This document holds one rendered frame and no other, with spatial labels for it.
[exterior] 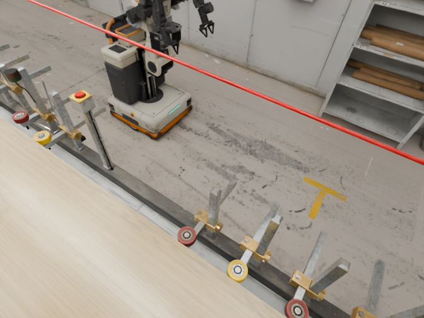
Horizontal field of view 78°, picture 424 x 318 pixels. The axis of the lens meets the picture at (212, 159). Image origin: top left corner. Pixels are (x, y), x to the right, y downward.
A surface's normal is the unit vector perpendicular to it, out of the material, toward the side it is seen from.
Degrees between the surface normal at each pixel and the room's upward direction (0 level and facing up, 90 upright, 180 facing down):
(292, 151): 0
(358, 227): 0
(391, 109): 90
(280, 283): 0
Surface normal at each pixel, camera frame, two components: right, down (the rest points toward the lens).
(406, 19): -0.55, 0.62
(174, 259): 0.05, -0.65
